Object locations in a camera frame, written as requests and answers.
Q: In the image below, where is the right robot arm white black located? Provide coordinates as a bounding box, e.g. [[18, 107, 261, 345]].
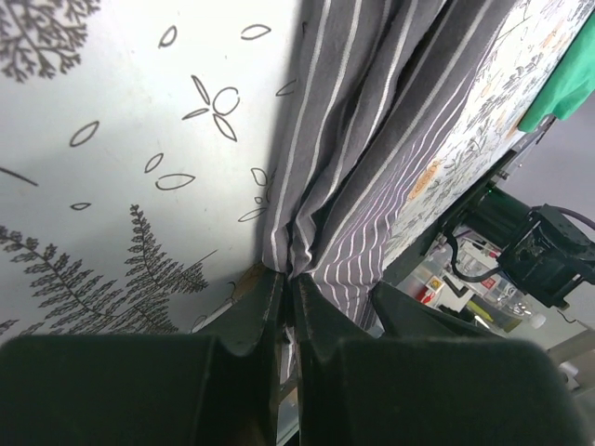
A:
[[442, 182, 594, 309]]

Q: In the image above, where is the floral patterned table mat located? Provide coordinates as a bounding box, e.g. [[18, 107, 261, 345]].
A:
[[1, 1, 594, 340]]

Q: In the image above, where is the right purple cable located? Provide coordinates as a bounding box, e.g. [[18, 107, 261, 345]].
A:
[[560, 206, 595, 233]]

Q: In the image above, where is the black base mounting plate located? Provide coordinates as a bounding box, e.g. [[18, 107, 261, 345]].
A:
[[381, 117, 557, 285]]

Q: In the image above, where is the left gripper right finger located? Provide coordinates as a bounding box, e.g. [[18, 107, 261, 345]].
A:
[[292, 275, 590, 445]]

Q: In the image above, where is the grey striped underwear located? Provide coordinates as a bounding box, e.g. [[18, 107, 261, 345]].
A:
[[262, 1, 513, 321]]

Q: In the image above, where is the green folded cloth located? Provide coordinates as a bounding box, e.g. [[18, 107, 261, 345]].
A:
[[517, 13, 594, 133]]

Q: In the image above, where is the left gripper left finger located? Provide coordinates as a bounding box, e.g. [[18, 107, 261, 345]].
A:
[[1, 270, 284, 445]]

